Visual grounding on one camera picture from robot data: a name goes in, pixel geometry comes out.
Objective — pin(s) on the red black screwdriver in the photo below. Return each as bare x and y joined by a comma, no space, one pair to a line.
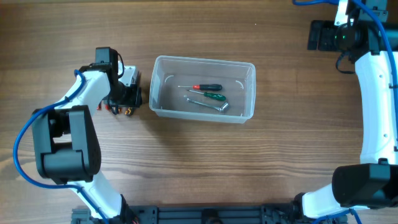
210,87

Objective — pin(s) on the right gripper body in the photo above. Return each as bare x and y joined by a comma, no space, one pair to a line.
328,39

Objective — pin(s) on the silver socket wrench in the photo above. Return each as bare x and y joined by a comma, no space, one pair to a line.
220,109

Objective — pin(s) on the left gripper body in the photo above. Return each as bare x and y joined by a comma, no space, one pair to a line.
125,95

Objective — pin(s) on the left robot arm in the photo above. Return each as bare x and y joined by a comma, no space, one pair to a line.
67,150

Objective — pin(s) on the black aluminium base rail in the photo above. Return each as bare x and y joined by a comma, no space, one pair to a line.
262,214

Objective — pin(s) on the orange black needle-nose pliers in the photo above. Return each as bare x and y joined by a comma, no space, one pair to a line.
127,111

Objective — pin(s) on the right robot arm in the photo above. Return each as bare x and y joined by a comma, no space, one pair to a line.
362,33

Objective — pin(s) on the green handled screwdriver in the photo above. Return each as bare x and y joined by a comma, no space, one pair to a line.
213,96

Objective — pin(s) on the clear plastic container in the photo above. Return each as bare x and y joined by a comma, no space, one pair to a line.
238,80

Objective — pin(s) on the red handled cutting pliers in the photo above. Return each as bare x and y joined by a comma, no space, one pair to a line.
107,107

